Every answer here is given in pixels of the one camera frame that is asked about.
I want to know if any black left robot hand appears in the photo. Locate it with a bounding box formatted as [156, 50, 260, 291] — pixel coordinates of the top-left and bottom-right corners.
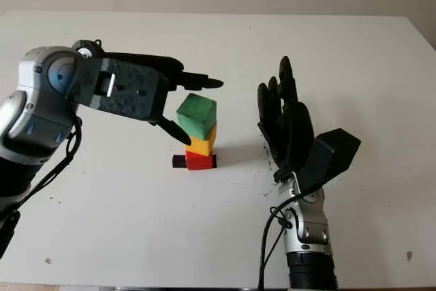
[101, 52, 225, 145]

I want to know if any red block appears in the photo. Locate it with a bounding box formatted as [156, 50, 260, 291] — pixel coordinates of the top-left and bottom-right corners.
[186, 153, 214, 171]

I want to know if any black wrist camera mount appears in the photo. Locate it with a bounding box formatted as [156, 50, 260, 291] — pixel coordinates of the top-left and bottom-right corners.
[298, 128, 361, 192]
[66, 57, 170, 121]

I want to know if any black tape strip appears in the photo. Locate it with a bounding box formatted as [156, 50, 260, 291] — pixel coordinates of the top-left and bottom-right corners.
[172, 154, 217, 169]

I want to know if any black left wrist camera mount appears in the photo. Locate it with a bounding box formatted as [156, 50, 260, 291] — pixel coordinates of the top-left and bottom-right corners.
[66, 57, 170, 121]

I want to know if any green block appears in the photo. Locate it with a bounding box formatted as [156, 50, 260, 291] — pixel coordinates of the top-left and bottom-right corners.
[176, 93, 218, 141]

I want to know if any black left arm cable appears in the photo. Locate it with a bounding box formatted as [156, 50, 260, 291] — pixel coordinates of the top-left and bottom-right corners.
[13, 117, 83, 210]

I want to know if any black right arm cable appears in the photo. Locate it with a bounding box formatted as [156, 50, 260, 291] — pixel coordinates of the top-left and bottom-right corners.
[258, 185, 321, 291]

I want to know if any black robot torso edge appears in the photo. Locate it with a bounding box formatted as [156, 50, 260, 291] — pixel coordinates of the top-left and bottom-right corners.
[115, 286, 283, 291]

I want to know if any yellow block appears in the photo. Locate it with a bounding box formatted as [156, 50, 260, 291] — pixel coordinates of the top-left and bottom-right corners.
[185, 123, 217, 155]

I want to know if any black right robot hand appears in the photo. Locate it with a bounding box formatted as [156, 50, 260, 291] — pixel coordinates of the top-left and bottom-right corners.
[257, 55, 316, 183]

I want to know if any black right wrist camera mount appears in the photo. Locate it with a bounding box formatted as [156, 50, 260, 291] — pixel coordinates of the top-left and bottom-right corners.
[298, 128, 361, 192]

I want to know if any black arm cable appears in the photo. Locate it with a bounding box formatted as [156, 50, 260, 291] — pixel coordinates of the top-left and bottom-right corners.
[13, 117, 83, 210]
[258, 185, 321, 291]

